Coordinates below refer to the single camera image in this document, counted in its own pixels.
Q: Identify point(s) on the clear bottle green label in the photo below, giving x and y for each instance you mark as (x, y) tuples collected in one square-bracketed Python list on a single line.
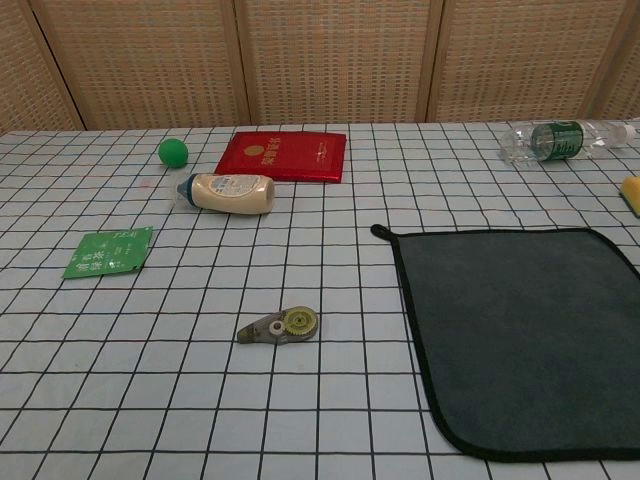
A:
[(555, 142)]

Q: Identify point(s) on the correction tape dispenser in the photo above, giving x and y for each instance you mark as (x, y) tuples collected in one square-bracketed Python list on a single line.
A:
[(285, 326)]

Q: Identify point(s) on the woven wooden folding screen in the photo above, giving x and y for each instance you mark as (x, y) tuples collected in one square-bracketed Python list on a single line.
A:
[(325, 60)]

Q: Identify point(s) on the cream squeeze bottle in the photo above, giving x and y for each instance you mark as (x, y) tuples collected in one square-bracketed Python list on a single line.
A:
[(235, 192)]

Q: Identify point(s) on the dark grey yellow cloth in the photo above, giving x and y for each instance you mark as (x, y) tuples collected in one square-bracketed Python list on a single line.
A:
[(525, 340)]

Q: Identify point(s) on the yellow sponge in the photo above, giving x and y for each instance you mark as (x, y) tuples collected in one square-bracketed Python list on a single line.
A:
[(633, 192)]

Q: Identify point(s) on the green ball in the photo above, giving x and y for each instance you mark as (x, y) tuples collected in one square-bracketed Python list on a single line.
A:
[(173, 151)]

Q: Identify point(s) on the checkered tablecloth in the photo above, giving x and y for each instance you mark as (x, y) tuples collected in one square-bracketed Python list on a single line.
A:
[(300, 410)]

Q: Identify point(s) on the red certificate booklet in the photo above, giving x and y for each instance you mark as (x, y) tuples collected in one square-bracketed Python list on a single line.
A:
[(285, 155)]

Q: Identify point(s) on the green tea sachet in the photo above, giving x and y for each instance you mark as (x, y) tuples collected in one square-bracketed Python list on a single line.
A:
[(110, 252)]

